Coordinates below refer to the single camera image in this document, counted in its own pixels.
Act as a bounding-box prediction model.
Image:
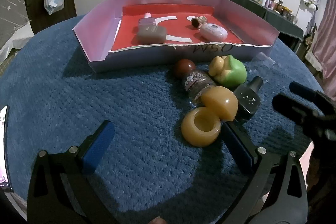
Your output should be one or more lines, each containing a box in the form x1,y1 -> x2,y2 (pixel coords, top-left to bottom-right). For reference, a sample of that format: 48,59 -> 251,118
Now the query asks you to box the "black star nail polish bottle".
234,76 -> 263,122

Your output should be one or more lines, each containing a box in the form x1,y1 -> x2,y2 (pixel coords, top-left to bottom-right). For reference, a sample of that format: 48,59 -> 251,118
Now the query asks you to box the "clear plastic cup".
246,52 -> 279,84

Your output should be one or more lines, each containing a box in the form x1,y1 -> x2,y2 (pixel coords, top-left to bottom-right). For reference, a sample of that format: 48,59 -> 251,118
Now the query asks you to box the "amber dome cap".
201,86 -> 239,122

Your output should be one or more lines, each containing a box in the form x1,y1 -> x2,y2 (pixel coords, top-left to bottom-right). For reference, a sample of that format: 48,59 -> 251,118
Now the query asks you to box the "green frog toy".
209,55 -> 247,88

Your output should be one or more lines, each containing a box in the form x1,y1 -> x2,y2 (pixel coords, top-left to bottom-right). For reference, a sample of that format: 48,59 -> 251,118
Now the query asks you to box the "amber ring holder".
181,107 -> 221,147

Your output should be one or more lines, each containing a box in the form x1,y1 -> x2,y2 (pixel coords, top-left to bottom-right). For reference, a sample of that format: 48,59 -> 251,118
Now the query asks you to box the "glitter bottle brown ball cap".
175,59 -> 216,106

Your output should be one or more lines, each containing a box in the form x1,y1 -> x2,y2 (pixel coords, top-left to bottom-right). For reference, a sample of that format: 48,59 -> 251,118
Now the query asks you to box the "white pink round device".
199,23 -> 228,42

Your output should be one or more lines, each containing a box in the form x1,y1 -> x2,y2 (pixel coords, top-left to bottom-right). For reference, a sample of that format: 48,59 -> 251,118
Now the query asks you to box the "gold studded cylinder cap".
191,16 -> 208,29

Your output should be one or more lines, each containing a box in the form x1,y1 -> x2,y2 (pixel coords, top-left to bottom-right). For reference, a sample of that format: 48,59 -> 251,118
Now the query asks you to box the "brown eye shadow case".
137,26 -> 167,44

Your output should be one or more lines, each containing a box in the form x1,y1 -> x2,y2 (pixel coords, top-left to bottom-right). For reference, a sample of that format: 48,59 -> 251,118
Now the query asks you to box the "purple nail polish bottle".
138,12 -> 156,28

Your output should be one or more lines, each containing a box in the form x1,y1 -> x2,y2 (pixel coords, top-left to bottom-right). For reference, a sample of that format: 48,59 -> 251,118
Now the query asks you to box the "person left hand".
148,217 -> 167,224

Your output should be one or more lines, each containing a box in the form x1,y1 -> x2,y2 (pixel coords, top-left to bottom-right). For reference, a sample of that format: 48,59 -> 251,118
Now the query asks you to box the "smartphone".
0,105 -> 13,192

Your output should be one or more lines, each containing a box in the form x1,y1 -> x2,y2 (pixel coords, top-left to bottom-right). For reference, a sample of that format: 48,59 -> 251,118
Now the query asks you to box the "dark green clothed side table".
230,0 -> 303,41

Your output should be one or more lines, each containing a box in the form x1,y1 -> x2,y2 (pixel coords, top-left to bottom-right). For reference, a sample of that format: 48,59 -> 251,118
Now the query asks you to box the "red paper liner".
111,3 -> 243,52

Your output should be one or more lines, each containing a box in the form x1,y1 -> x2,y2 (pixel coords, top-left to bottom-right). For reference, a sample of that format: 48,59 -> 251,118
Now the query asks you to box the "purple cardboard box tray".
73,0 -> 279,72

